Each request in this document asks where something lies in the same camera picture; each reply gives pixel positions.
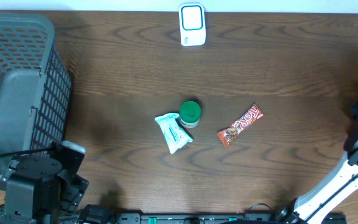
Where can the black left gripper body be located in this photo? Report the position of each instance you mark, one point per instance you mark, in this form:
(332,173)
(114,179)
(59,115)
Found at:
(70,198)

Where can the green lidded white jar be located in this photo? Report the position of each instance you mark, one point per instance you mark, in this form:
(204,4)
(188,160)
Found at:
(190,114)

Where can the red Top chocolate bar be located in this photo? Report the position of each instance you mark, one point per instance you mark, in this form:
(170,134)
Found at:
(248,118)

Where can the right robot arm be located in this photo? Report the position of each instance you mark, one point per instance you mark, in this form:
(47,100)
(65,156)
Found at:
(342,181)

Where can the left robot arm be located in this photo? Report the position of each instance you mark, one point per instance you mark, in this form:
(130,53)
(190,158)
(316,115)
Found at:
(43,186)

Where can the white barcode scanner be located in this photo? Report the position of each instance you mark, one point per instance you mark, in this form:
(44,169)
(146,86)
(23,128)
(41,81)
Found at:
(192,25)

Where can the grey plastic mesh basket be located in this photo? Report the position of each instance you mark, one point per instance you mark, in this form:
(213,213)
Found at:
(35,87)

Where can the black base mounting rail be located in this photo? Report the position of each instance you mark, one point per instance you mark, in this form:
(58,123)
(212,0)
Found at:
(96,214)

